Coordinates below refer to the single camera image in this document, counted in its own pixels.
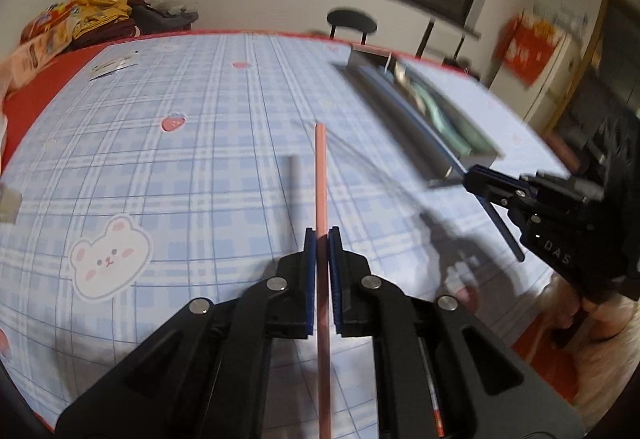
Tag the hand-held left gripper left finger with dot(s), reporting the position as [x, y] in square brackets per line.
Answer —
[311, 269]

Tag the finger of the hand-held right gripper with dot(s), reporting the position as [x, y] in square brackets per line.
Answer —
[520, 209]
[495, 178]

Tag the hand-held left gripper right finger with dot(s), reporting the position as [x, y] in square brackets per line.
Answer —
[334, 269]

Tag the single blue chopstick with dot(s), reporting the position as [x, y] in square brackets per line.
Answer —
[505, 231]

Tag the single pink chopstick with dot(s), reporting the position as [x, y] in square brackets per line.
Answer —
[320, 179]

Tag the stainless steel utensil tray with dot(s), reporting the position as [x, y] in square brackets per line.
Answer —
[400, 111]

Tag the person's right hand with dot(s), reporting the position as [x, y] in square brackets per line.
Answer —
[557, 309]

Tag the white fridge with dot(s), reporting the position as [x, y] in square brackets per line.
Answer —
[550, 79]

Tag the red printed cloth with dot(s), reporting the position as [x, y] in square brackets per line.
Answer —
[527, 46]

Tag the blue plaid table mat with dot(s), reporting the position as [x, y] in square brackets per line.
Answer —
[150, 169]

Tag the black round stool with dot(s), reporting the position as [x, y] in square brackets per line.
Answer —
[351, 21]

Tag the small white cards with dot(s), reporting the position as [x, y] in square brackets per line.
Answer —
[114, 65]

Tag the grey chair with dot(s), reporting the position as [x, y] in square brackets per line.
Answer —
[167, 19]

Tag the maroon clothes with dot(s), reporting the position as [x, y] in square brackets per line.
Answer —
[127, 26]

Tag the yellow clothes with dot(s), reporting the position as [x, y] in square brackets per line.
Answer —
[100, 11]

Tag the orange snack bag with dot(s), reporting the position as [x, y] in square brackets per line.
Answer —
[47, 21]

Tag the black metal frame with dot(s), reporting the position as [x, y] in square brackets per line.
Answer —
[425, 39]

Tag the wooden door frame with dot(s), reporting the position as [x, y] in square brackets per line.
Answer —
[595, 19]

